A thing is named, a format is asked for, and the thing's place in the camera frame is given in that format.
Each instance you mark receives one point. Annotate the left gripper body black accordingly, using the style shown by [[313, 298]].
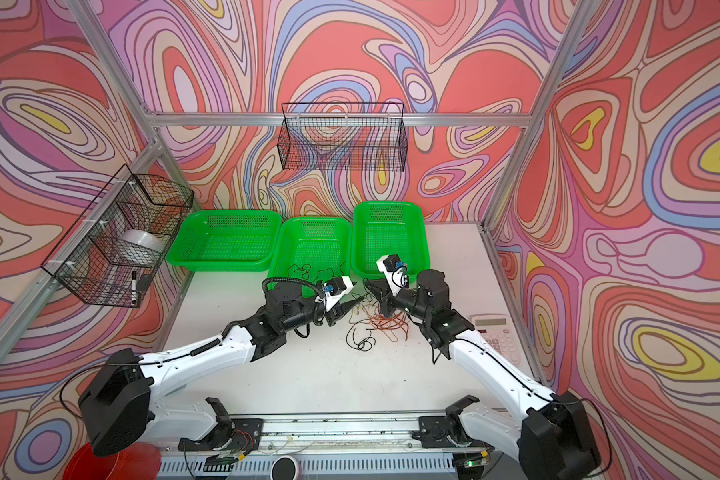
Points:
[[332, 317]]

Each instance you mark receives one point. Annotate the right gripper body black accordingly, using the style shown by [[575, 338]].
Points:
[[390, 302]]

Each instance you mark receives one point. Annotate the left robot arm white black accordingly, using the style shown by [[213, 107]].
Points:
[[128, 400]]

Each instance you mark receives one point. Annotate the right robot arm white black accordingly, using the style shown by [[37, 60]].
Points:
[[548, 434]]

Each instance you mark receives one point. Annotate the right green plastic basket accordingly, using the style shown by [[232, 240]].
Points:
[[381, 228]]

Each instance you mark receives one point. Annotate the green plastic basket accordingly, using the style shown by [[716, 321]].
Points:
[[381, 228], [312, 249], [226, 241]]

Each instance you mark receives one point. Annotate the middle green plastic basket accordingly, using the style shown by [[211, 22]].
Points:
[[312, 249]]

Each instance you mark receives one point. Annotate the white pink calculator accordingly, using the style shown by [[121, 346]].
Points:
[[497, 331]]

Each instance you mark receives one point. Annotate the left green plastic basket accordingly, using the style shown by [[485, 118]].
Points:
[[226, 241]]

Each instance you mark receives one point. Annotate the black round speaker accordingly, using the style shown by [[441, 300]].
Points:
[[285, 467]]

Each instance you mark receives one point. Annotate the white tape roll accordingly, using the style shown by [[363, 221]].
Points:
[[143, 239]]

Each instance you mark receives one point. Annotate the red bucket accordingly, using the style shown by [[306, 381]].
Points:
[[139, 461]]

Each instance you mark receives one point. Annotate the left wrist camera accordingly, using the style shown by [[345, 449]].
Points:
[[335, 289]]

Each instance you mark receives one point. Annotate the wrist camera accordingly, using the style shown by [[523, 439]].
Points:
[[395, 272], [335, 289]]

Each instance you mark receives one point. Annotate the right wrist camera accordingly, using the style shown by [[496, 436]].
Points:
[[395, 272]]

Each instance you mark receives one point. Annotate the aluminium rail front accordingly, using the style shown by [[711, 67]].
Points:
[[336, 432]]

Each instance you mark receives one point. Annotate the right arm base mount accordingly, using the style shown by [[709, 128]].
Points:
[[441, 431]]

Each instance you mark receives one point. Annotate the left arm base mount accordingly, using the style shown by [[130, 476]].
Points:
[[237, 435]]

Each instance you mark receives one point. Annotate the black wire basket back wall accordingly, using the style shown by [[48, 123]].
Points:
[[343, 136]]

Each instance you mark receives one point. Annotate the black wire basket wall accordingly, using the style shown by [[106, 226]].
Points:
[[93, 264], [343, 136]]

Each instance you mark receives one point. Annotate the black wire basket left wall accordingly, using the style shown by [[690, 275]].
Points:
[[93, 264]]

